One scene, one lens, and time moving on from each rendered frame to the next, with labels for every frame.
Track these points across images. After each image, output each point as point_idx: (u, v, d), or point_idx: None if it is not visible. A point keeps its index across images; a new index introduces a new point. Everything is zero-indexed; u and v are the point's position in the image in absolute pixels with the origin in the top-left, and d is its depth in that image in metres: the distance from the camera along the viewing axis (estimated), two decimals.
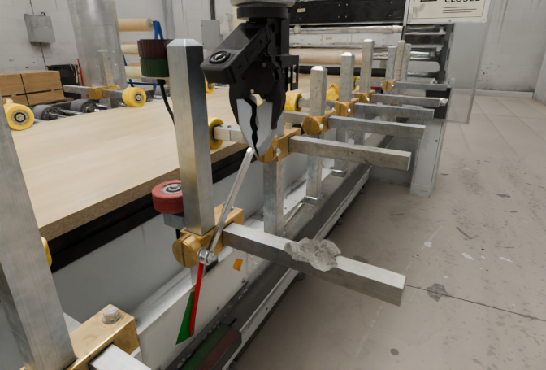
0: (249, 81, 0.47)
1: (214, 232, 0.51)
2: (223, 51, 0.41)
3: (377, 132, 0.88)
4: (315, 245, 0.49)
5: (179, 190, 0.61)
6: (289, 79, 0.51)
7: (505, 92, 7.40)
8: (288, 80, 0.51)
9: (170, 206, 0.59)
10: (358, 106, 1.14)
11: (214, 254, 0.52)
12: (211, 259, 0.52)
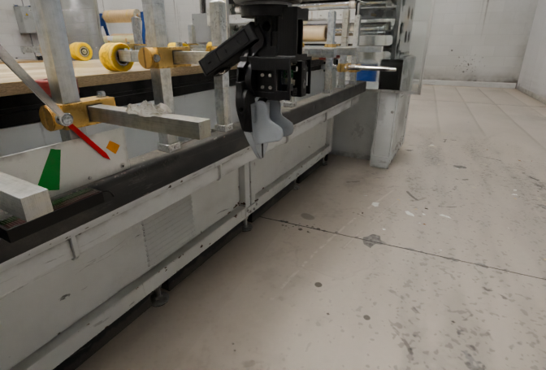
0: None
1: (47, 106, 0.59)
2: None
3: None
4: (147, 104, 0.60)
5: None
6: (284, 86, 0.43)
7: (489, 83, 7.50)
8: (282, 87, 0.43)
9: (47, 90, 0.69)
10: None
11: (67, 115, 0.62)
12: (69, 119, 0.62)
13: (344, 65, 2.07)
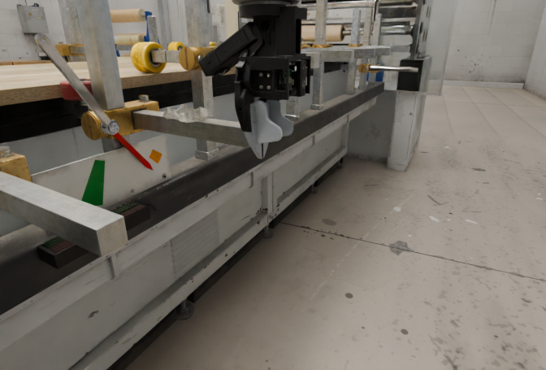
0: None
1: (94, 112, 0.52)
2: None
3: None
4: (187, 108, 0.55)
5: (86, 82, 0.67)
6: (283, 86, 0.43)
7: (496, 83, 7.44)
8: (280, 86, 0.43)
9: (74, 93, 0.65)
10: None
11: (114, 122, 0.56)
12: (115, 128, 0.56)
13: (366, 66, 2.00)
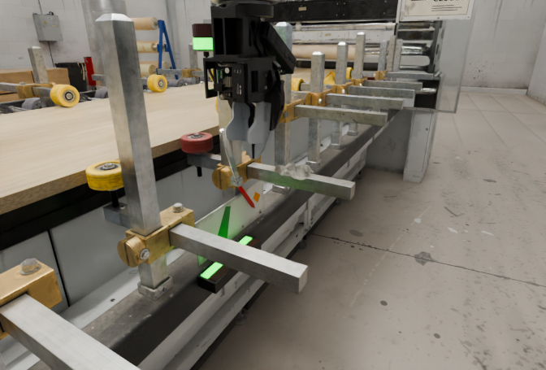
0: None
1: (232, 172, 0.69)
2: None
3: (365, 105, 1.09)
4: (296, 166, 0.72)
5: (200, 137, 0.84)
6: (216, 85, 0.44)
7: (500, 89, 7.60)
8: (217, 85, 0.44)
9: (194, 148, 0.81)
10: (352, 89, 1.34)
11: (240, 177, 0.72)
12: (241, 181, 0.72)
13: None
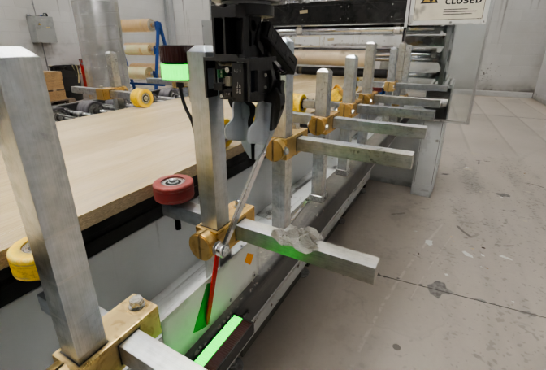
0: None
1: (228, 227, 0.54)
2: None
3: (380, 132, 0.91)
4: (299, 232, 0.54)
5: (177, 184, 0.66)
6: (216, 84, 0.44)
7: (505, 92, 7.43)
8: (217, 85, 0.44)
9: (169, 198, 0.63)
10: (361, 107, 1.17)
11: (228, 246, 0.55)
12: (227, 252, 0.55)
13: None
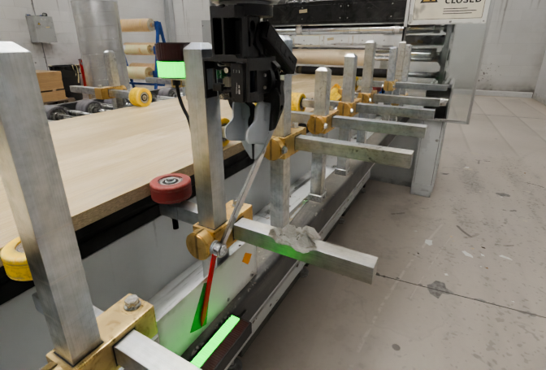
0: None
1: (226, 226, 0.53)
2: None
3: (379, 131, 0.91)
4: (296, 231, 0.54)
5: (175, 182, 0.66)
6: (215, 85, 0.44)
7: (505, 92, 7.42)
8: (217, 85, 0.44)
9: (166, 198, 0.63)
10: (361, 106, 1.16)
11: (226, 246, 0.55)
12: (223, 251, 0.54)
13: None
